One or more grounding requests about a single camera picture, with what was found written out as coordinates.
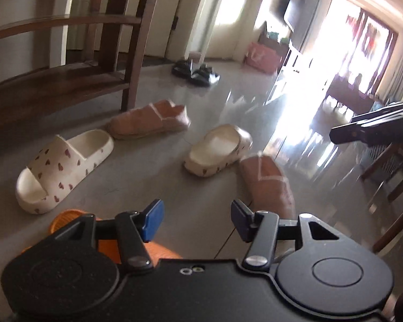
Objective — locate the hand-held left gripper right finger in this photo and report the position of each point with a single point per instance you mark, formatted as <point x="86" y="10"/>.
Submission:
<point x="241" y="219"/>

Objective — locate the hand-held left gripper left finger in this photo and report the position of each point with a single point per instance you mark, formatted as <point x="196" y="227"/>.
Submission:
<point x="152" y="219"/>

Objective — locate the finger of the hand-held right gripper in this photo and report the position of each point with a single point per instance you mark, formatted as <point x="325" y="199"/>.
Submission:
<point x="351" y="133"/>

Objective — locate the pink fuzzy slipper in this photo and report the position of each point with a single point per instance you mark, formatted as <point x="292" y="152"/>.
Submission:
<point x="268" y="187"/>
<point x="144" y="120"/>

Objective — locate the white heart print slide slipper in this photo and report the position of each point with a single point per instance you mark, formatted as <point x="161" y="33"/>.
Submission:
<point x="63" y="164"/>
<point x="218" y="147"/>

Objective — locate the orange slide slipper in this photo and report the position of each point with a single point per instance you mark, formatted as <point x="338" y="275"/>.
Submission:
<point x="72" y="221"/>

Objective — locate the wooden shoe rack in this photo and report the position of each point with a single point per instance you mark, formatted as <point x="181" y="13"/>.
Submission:
<point x="53" y="84"/>

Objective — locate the brown coffee table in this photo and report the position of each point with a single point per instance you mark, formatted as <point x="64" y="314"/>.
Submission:
<point x="349" y="95"/>

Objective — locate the grey curtain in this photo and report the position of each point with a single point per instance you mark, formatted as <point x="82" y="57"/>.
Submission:
<point x="401" y="70"/>

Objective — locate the wooden chair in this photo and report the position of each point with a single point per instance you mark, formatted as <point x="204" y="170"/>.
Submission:
<point x="393" y="187"/>

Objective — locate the white cabinet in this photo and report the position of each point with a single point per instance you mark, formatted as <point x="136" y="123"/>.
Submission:
<point x="290" y="63"/>

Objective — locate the pink printed box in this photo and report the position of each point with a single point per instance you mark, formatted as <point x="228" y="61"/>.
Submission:
<point x="262" y="57"/>

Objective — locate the wall television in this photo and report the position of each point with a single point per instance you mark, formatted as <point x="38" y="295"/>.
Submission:
<point x="293" y="10"/>

